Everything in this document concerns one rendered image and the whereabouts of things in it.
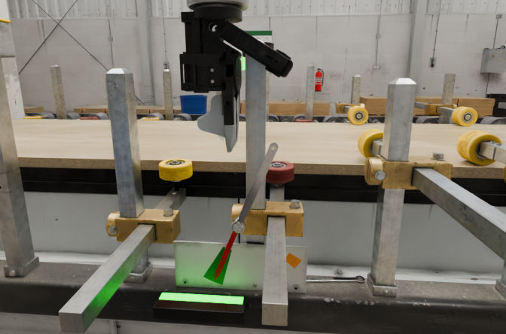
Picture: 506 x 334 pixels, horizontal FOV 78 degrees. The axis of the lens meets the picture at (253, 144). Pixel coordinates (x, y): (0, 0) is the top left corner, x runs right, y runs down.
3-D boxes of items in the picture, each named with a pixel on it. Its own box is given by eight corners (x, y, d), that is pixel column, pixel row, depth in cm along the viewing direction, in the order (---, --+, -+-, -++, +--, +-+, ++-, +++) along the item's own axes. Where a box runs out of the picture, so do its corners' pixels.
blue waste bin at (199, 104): (205, 133, 605) (205, 95, 589) (177, 132, 610) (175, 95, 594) (212, 128, 662) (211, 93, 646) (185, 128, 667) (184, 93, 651)
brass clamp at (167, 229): (172, 246, 61) (170, 222, 60) (105, 243, 62) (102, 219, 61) (181, 230, 67) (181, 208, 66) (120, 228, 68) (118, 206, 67)
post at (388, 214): (389, 326, 62) (417, 78, 52) (371, 324, 62) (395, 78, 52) (383, 312, 66) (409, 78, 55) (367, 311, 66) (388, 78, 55)
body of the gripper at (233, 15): (194, 92, 53) (191, 16, 50) (245, 92, 52) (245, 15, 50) (180, 95, 45) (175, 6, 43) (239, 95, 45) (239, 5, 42)
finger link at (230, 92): (226, 121, 50) (224, 65, 48) (236, 122, 50) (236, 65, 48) (220, 126, 45) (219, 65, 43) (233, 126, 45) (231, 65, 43)
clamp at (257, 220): (303, 237, 59) (303, 212, 58) (231, 234, 60) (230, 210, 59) (300, 223, 64) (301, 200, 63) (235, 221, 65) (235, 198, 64)
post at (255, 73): (263, 290, 63) (266, 39, 52) (246, 289, 63) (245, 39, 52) (264, 279, 66) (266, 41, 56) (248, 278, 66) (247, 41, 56)
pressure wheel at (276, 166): (294, 215, 73) (294, 168, 71) (259, 214, 74) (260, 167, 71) (292, 201, 81) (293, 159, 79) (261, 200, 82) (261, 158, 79)
